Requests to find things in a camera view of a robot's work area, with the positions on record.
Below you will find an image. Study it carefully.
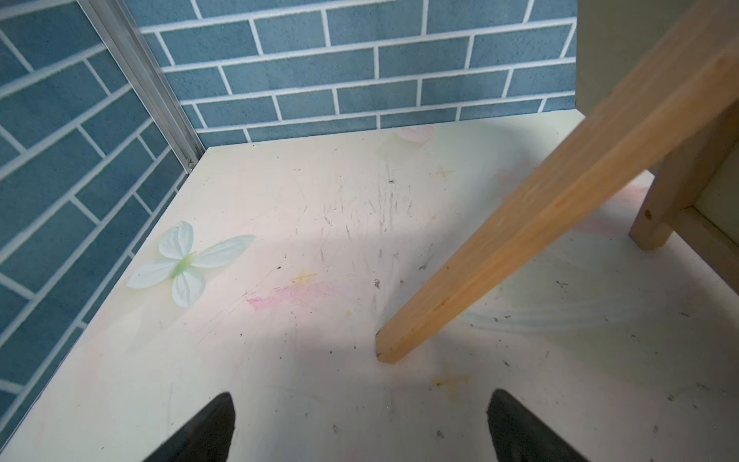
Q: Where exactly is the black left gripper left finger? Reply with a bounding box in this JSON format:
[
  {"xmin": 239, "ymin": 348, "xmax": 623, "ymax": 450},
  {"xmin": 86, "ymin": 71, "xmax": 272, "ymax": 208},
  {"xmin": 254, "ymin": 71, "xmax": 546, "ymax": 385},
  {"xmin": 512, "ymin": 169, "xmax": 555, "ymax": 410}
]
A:
[{"xmin": 144, "ymin": 392, "xmax": 236, "ymax": 462}]

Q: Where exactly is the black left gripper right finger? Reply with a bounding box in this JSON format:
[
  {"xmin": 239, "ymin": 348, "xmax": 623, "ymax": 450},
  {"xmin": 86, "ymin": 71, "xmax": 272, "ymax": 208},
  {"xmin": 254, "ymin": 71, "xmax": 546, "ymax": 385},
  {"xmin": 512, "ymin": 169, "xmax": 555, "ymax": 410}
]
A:
[{"xmin": 487, "ymin": 389, "xmax": 587, "ymax": 462}]

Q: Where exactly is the wooden easel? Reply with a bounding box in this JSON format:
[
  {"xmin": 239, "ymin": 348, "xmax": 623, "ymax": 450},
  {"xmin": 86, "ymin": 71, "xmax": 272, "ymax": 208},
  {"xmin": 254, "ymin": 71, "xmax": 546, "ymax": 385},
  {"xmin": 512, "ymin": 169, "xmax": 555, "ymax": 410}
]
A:
[{"xmin": 375, "ymin": 1, "xmax": 738, "ymax": 364}]

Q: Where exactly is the plywood board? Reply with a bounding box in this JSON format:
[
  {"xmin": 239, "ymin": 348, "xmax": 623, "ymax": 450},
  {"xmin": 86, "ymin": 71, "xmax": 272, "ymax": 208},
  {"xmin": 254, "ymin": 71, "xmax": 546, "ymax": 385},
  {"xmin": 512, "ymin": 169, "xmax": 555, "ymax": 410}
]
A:
[{"xmin": 575, "ymin": 1, "xmax": 738, "ymax": 249}]

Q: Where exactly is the left aluminium corner post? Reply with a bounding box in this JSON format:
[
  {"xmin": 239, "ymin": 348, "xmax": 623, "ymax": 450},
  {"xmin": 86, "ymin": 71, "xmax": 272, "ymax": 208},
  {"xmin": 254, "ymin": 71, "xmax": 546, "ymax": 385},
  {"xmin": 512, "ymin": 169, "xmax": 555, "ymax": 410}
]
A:
[{"xmin": 78, "ymin": 0, "xmax": 205, "ymax": 173}]

